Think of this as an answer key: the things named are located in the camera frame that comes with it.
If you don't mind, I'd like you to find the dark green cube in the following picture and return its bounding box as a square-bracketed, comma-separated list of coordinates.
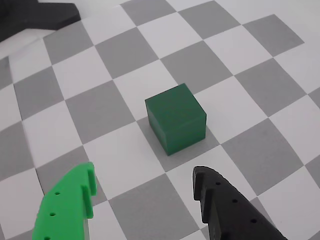
[144, 83, 208, 156]

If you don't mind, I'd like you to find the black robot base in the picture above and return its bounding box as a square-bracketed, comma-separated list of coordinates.
[0, 0, 81, 43]

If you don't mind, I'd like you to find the grey white checkerboard mat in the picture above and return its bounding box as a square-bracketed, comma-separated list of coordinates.
[0, 0, 320, 240]

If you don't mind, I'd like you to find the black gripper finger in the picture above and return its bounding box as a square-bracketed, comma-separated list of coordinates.
[191, 165, 289, 240]

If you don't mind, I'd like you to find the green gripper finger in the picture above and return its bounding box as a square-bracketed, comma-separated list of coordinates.
[31, 161, 97, 240]

